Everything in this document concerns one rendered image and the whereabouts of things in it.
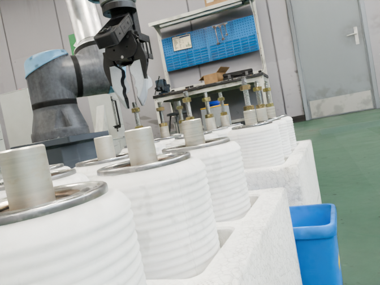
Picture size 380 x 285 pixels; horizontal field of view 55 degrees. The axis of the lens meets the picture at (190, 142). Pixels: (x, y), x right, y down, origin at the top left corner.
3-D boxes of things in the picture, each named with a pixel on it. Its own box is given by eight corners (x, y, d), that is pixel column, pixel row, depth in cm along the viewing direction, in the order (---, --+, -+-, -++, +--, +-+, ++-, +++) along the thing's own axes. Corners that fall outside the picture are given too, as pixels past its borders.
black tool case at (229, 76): (225, 83, 542) (224, 76, 542) (253, 77, 534) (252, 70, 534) (223, 81, 509) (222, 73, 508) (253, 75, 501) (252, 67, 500)
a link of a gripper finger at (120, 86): (138, 108, 82) (135, 66, 81) (126, 108, 76) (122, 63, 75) (125, 108, 82) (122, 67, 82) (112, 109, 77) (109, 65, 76)
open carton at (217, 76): (209, 87, 566) (206, 73, 565) (232, 82, 545) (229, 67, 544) (199, 87, 541) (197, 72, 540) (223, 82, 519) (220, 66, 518)
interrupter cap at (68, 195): (-92, 242, 17) (-95, 227, 16) (34, 198, 23) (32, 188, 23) (34, 233, 14) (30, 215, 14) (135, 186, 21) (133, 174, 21)
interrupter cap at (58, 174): (-31, 198, 32) (-32, 190, 32) (35, 180, 39) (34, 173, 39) (35, 189, 29) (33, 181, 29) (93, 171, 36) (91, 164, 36)
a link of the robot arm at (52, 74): (30, 108, 102) (20, 60, 101) (79, 101, 107) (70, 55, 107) (31, 103, 91) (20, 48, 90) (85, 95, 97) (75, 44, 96)
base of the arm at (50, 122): (19, 146, 95) (11, 108, 94) (57, 139, 109) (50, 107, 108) (67, 136, 90) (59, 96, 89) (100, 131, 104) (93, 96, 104)
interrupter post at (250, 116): (255, 127, 66) (251, 109, 66) (243, 129, 68) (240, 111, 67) (260, 126, 68) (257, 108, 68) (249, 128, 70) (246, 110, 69)
